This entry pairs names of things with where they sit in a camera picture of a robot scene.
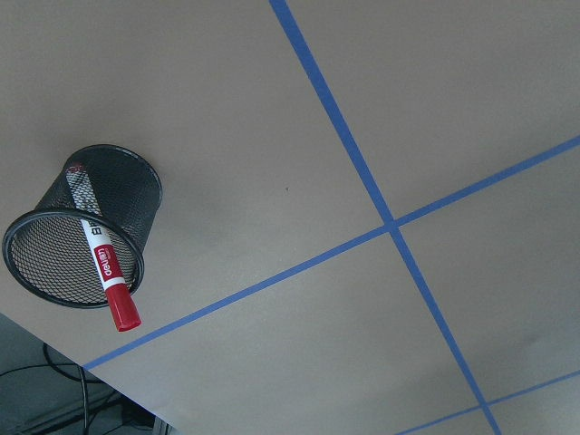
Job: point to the left black mesh cup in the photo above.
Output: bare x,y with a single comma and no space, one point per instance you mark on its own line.
47,250

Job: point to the red and white marker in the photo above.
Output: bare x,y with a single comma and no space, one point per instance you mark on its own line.
123,310

